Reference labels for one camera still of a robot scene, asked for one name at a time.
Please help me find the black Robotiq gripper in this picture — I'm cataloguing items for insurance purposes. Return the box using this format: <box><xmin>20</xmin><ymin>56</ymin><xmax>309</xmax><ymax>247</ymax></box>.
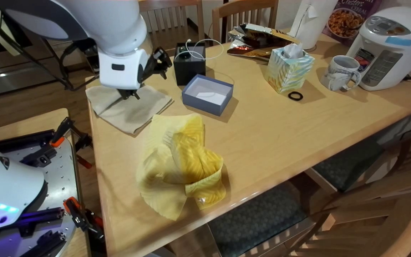
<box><xmin>117</xmin><ymin>86</ymin><xmax>142</xmax><ymax>103</ymax></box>

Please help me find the blue-grey cardboard box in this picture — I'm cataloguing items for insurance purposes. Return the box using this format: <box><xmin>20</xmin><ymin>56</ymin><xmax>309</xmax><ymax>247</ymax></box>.
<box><xmin>181</xmin><ymin>75</ymin><xmax>235</xmax><ymax>117</ymax></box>

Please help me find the yellow ribbed towel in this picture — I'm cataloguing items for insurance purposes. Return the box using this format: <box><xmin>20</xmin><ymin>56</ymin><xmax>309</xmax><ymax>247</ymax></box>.
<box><xmin>135</xmin><ymin>113</ymin><xmax>228</xmax><ymax>222</ymax></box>

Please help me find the white folded cloth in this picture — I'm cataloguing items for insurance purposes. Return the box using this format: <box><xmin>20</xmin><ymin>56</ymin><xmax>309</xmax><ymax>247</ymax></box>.
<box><xmin>84</xmin><ymin>83</ymin><xmax>174</xmax><ymax>137</ymax></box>

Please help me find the black box with pens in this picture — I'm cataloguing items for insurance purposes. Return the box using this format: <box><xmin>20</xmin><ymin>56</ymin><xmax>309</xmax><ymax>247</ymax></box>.
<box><xmin>172</xmin><ymin>39</ymin><xmax>225</xmax><ymax>87</ymax></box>

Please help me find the wooden slat-back chair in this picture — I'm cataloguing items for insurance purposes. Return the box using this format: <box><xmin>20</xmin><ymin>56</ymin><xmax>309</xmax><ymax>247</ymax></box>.
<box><xmin>138</xmin><ymin>0</ymin><xmax>205</xmax><ymax>55</ymax></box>
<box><xmin>211</xmin><ymin>0</ymin><xmax>281</xmax><ymax>43</ymax></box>

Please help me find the black clamp orange trigger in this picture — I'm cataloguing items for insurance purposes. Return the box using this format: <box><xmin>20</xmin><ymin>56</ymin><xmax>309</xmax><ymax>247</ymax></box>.
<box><xmin>18</xmin><ymin>116</ymin><xmax>93</xmax><ymax>169</ymax></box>

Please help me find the black clamp orange jaw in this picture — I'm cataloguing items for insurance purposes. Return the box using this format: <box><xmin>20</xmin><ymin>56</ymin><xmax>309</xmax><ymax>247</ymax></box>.
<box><xmin>61</xmin><ymin>196</ymin><xmax>104</xmax><ymax>240</ymax></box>

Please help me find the brown snack packet pile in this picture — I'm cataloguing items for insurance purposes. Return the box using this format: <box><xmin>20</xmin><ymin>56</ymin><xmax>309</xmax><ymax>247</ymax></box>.
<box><xmin>225</xmin><ymin>22</ymin><xmax>298</xmax><ymax>63</ymax></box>

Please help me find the striped tissue box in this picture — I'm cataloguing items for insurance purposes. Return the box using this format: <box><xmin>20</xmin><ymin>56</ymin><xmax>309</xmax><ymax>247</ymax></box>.
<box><xmin>262</xmin><ymin>42</ymin><xmax>317</xmax><ymax>94</ymax></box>

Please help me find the wooden chair green seat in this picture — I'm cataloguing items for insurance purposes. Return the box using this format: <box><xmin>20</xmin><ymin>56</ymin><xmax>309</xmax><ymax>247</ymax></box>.
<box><xmin>304</xmin><ymin>112</ymin><xmax>411</xmax><ymax>202</ymax></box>
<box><xmin>167</xmin><ymin>183</ymin><xmax>411</xmax><ymax>257</ymax></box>

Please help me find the white ceramic mug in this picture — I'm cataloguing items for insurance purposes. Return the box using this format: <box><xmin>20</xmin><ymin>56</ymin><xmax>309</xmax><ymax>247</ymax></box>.
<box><xmin>324</xmin><ymin>55</ymin><xmax>362</xmax><ymax>93</ymax></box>

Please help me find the purple cereal box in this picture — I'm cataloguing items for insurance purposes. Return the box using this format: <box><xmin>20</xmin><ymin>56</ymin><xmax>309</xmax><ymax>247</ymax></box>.
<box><xmin>325</xmin><ymin>0</ymin><xmax>382</xmax><ymax>42</ymax></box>

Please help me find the white electric water boiler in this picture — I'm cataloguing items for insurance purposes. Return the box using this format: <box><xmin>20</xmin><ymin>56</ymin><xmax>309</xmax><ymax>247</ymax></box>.
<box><xmin>347</xmin><ymin>5</ymin><xmax>411</xmax><ymax>92</ymax></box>

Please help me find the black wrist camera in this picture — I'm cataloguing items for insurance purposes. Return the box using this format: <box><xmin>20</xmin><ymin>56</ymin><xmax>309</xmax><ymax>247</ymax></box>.
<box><xmin>138</xmin><ymin>46</ymin><xmax>174</xmax><ymax>84</ymax></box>

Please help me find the black clamp red handle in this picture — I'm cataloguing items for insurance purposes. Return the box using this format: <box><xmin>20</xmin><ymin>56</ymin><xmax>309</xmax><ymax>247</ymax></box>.
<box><xmin>74</xmin><ymin>153</ymin><xmax>95</xmax><ymax>172</ymax></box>

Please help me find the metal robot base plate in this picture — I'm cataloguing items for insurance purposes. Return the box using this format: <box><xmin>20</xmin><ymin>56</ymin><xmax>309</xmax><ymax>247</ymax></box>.
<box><xmin>0</xmin><ymin>137</ymin><xmax>81</xmax><ymax>257</ymax></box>

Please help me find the black rubber ring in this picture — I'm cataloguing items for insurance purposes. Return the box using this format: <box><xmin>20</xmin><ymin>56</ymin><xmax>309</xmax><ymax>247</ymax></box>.
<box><xmin>287</xmin><ymin>90</ymin><xmax>305</xmax><ymax>103</ymax></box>

